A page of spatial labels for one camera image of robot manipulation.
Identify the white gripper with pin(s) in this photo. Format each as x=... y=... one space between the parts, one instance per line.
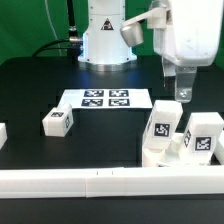
x=190 y=38

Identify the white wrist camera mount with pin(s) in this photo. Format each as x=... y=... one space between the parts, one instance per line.
x=156 y=17

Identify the white front barrier rail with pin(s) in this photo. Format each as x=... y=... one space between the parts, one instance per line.
x=111 y=182

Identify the white left barrier rail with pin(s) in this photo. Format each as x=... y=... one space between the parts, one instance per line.
x=3 y=134

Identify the white sheet with tags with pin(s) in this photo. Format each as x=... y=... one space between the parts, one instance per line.
x=106 y=98

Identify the white round stool seat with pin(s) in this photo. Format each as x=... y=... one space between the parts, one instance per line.
x=170 y=157

